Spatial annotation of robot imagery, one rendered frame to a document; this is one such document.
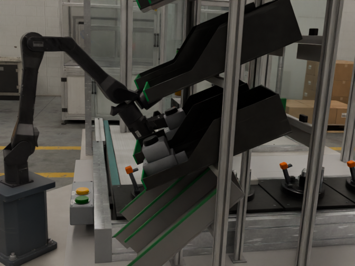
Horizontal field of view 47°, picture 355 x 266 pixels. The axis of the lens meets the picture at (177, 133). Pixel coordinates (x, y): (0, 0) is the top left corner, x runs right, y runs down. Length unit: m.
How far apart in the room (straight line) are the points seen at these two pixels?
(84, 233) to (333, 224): 0.75
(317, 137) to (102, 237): 0.63
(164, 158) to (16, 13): 8.78
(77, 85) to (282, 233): 5.53
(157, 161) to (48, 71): 8.66
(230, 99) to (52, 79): 8.78
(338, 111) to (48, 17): 6.03
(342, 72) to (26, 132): 7.27
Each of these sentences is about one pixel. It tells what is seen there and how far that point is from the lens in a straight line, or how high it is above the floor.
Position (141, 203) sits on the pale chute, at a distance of 1.05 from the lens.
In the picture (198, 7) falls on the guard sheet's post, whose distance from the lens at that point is 1.39.
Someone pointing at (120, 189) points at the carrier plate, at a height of 0.97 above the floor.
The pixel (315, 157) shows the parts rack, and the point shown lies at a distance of 0.77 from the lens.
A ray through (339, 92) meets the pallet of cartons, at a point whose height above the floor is 0.53.
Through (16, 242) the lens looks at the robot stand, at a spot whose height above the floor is 0.92.
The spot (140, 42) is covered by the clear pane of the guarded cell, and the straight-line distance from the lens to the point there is 2.51.
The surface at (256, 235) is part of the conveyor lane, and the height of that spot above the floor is 0.91.
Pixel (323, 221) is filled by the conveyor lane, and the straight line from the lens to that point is 1.31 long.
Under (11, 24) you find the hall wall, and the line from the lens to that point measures 9.48.
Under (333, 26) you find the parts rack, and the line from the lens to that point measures 0.74.
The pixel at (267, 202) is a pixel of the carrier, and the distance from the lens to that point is 1.31.
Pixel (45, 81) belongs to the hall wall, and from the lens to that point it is 9.42.
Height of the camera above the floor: 1.47
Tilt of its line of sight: 14 degrees down
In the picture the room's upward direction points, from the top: 2 degrees clockwise
